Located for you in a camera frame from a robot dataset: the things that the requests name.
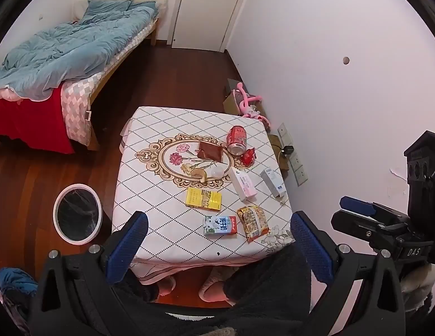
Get yellow noodle snack bag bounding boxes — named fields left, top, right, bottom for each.
left=237, top=206, right=269, bottom=243

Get pink white toothpaste box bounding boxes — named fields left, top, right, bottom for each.
left=229, top=167, right=257, bottom=201

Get yellow fruit peel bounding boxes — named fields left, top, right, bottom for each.
left=190, top=168, right=208, bottom=184

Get red soda can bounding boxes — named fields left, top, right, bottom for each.
left=226, top=125, right=247, bottom=156

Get white round trash bin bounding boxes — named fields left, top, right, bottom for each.
left=53, top=184, right=103, bottom=246

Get pink slipper left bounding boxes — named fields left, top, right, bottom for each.
left=157, top=276, right=177, bottom=297

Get pink slipper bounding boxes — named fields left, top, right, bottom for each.
left=198, top=266, right=238, bottom=306
left=157, top=276, right=177, bottom=297

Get black trousers legs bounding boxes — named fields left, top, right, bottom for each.
left=113, top=244, right=311, bottom=335

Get milk carton blue red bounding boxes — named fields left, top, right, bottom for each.
left=203, top=215, right=237, bottom=235

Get white blue small box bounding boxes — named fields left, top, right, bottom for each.
left=260, top=168, right=287, bottom=198

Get black plug adapter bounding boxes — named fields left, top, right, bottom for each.
left=283, top=145, right=294, bottom=155

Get pink slipper right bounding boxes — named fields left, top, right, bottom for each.
left=198, top=266, right=238, bottom=306

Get yellow flat box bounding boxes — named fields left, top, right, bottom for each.
left=185, top=187, right=222, bottom=212

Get white patterned tablecloth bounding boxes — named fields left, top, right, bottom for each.
left=112, top=106, right=292, bottom=284

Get blue cloth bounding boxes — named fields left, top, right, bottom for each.
left=0, top=267, right=37, bottom=297

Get red snack wrapper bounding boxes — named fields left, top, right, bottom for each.
left=240, top=148, right=256, bottom=168

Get clear plastic cup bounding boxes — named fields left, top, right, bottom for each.
left=208, top=166, right=225, bottom=180

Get brown sauce packet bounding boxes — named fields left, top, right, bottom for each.
left=197, top=141, right=223, bottom=162

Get red blanket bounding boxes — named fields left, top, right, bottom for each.
left=0, top=87, right=74, bottom=154

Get pink toy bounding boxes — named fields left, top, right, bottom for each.
left=232, top=82, right=271, bottom=131

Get wooden bed with mattress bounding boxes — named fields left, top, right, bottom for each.
left=0, top=0, right=168, bottom=151

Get cardboard box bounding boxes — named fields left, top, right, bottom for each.
left=223, top=78, right=265, bottom=116

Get blue quilt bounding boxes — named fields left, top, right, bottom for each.
left=0, top=0, right=158, bottom=102

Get white door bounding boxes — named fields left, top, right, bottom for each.
left=171, top=0, right=238, bottom=52

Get wall power sockets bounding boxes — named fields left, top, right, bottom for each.
left=277, top=123, right=308, bottom=186

